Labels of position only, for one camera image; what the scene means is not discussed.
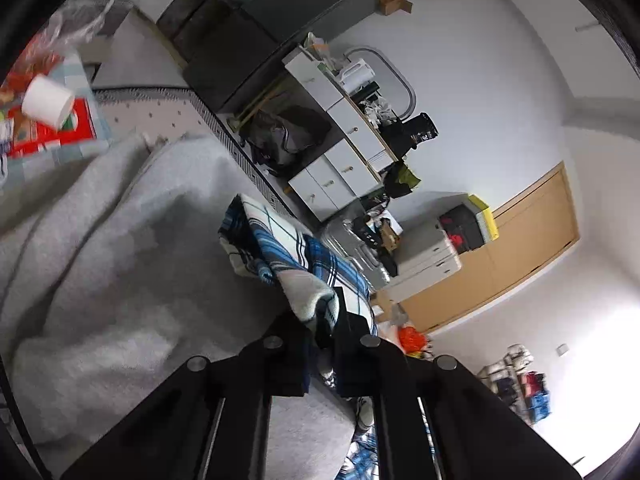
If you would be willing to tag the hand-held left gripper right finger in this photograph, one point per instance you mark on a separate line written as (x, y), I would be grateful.
(350, 360)

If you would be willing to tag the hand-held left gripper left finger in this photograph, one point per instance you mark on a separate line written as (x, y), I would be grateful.
(292, 360)

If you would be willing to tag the blue plaid shirt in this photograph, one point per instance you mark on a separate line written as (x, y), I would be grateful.
(290, 250)

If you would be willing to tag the orange plastic bag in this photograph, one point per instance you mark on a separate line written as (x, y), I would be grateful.
(412, 340)

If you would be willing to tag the silver suitcase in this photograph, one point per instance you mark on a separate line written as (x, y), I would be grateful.
(350, 255)

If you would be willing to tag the white cabinet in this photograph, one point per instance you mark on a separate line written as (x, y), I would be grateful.
(425, 255)

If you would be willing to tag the wooden shoe rack with shoes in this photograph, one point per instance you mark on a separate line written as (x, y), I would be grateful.
(520, 385)

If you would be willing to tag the green bag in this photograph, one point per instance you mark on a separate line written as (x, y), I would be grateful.
(402, 180)

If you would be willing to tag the yellow box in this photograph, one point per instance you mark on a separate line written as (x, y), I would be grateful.
(487, 215)

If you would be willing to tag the white desk with drawers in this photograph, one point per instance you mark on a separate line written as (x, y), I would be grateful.
(345, 155)

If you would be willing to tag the wooden door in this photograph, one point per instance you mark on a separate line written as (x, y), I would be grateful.
(520, 240)

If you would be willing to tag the grey fleece blanket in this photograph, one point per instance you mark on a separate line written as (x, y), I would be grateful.
(100, 260)

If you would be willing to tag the black bag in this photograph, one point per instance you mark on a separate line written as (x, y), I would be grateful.
(285, 135)

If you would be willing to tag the black container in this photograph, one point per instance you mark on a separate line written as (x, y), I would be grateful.
(420, 130)

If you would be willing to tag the oval mirror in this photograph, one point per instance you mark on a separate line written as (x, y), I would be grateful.
(407, 87)

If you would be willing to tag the white appliance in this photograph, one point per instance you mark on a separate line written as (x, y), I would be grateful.
(356, 76)

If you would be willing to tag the grey patterned mat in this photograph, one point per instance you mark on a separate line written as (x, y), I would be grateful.
(150, 110)

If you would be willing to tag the black refrigerator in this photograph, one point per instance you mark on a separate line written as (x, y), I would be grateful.
(235, 35)

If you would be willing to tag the red printed packet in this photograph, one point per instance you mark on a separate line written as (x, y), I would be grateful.
(40, 135)

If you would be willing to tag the white toilet paper roll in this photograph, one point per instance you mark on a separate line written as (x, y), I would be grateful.
(47, 100)

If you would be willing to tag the clear plastic bag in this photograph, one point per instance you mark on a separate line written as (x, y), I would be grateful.
(80, 25)

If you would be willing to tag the wall switch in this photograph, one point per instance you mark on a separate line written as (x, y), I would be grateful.
(563, 350)

